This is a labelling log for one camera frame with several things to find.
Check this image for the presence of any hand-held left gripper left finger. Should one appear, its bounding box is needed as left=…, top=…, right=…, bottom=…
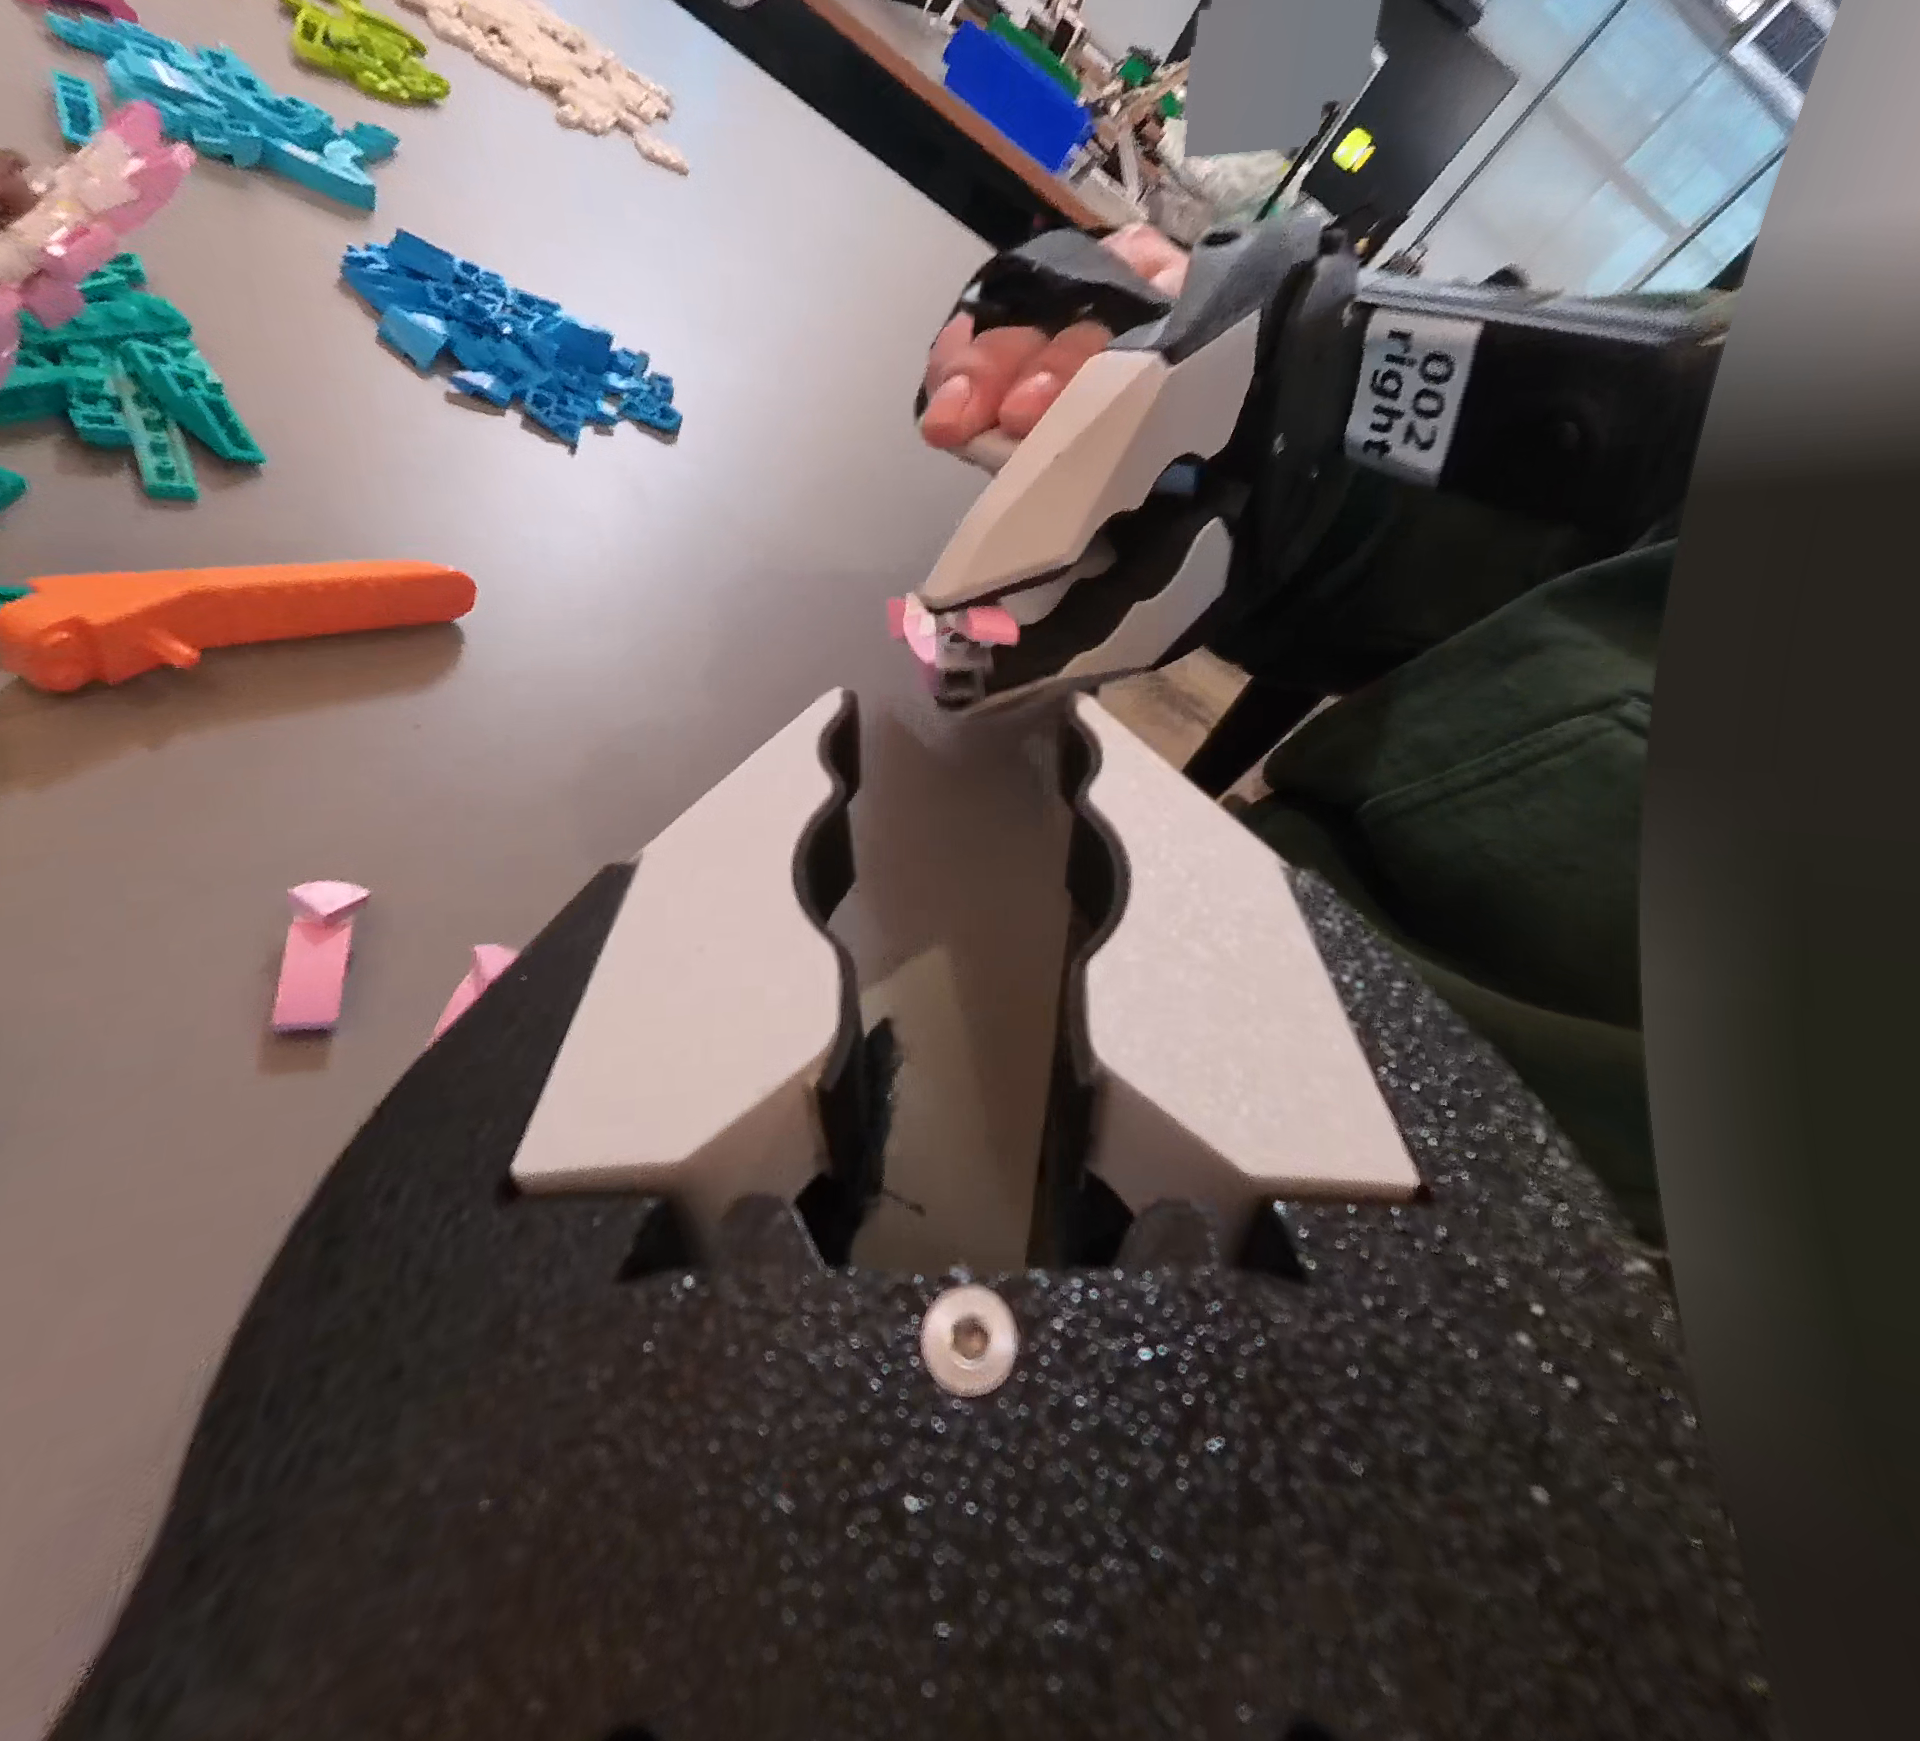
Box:
left=510, top=687, right=870, bottom=1242

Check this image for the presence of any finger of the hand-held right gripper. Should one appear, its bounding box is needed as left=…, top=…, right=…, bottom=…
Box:
left=938, top=514, right=1241, bottom=715
left=915, top=310, right=1263, bottom=619

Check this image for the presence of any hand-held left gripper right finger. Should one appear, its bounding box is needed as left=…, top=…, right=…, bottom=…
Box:
left=1056, top=695, right=1425, bottom=1256

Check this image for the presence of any small pink lego piece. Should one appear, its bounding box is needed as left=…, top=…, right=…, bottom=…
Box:
left=884, top=592, right=1022, bottom=708

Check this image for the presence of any pink lego flamingo model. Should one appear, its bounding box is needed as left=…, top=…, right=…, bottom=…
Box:
left=0, top=102, right=199, bottom=341

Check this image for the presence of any short pink lego brick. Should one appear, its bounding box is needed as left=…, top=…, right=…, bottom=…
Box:
left=432, top=942, right=522, bottom=1042

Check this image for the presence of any long pink lego plate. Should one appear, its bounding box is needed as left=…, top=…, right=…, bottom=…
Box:
left=271, top=881, right=372, bottom=1036

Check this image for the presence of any pile of blue lego bricks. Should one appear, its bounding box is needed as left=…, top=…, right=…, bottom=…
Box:
left=342, top=228, right=685, bottom=451

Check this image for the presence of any pile of white lego bricks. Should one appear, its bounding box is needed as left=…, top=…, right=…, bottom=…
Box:
left=318, top=0, right=692, bottom=175

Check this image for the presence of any pile of teal lego bricks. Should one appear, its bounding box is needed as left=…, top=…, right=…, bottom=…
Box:
left=0, top=256, right=271, bottom=511

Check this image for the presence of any pile of lime lego bricks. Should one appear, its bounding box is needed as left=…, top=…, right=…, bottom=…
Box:
left=277, top=0, right=453, bottom=109

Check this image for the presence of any pile of cyan lego bricks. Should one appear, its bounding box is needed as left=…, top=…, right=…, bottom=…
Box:
left=45, top=8, right=401, bottom=213

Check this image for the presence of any person's right hand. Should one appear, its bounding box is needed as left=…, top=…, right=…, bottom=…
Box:
left=915, top=222, right=1202, bottom=470

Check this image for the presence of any person's green jacket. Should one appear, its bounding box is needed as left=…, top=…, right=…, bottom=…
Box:
left=1184, top=540, right=1682, bottom=1250

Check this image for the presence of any blue plastic bin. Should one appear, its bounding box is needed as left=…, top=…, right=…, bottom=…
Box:
left=944, top=23, right=1099, bottom=175

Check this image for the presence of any black display panel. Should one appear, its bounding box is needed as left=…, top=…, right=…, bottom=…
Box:
left=1184, top=0, right=1520, bottom=272

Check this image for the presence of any background wooden table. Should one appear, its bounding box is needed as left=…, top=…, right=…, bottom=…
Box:
left=795, top=0, right=1150, bottom=231

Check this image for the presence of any orange brick separator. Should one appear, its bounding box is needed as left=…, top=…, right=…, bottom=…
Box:
left=0, top=558, right=481, bottom=696

